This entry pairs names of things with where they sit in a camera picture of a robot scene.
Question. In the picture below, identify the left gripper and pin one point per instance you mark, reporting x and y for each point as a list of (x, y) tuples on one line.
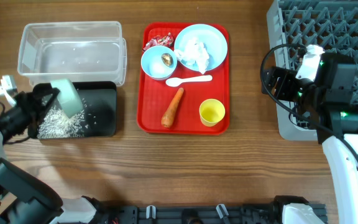
[(27, 104)]

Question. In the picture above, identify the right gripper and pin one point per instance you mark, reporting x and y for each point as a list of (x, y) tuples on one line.
[(286, 78)]

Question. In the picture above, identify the white rice grains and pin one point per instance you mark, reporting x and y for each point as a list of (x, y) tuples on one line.
[(57, 125)]

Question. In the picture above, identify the mint green bowl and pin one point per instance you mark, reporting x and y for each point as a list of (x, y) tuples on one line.
[(68, 97)]

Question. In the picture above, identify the yellow plastic cup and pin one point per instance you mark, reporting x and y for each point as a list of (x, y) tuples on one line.
[(211, 111)]

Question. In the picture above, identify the white tissue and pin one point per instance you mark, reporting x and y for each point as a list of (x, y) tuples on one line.
[(195, 53)]

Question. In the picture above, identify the brown food scrap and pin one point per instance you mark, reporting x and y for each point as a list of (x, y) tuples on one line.
[(167, 59)]

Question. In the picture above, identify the red candy wrapper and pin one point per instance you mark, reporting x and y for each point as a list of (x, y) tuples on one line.
[(159, 40)]

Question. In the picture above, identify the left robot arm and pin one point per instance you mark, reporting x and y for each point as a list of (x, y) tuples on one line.
[(24, 198)]

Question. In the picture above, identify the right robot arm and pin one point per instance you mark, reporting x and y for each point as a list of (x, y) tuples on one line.
[(320, 93)]

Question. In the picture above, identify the grey dishwasher rack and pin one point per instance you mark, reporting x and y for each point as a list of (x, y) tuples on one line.
[(333, 25)]

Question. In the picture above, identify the black rectangular tray bin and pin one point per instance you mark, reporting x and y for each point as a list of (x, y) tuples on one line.
[(102, 101)]

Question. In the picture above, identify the clear plastic bin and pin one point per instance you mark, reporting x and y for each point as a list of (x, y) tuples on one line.
[(93, 51)]

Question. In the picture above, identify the large light blue plate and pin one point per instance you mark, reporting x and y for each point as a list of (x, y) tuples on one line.
[(213, 39)]

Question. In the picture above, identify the red serving tray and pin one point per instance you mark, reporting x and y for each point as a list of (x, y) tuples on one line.
[(155, 96)]

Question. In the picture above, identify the white plastic spoon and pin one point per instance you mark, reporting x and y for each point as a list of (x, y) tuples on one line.
[(175, 82)]

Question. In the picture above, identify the orange carrot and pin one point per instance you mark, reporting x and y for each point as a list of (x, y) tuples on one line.
[(169, 116)]

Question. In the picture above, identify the light blue bowl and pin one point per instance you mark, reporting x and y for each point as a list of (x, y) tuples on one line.
[(153, 66)]

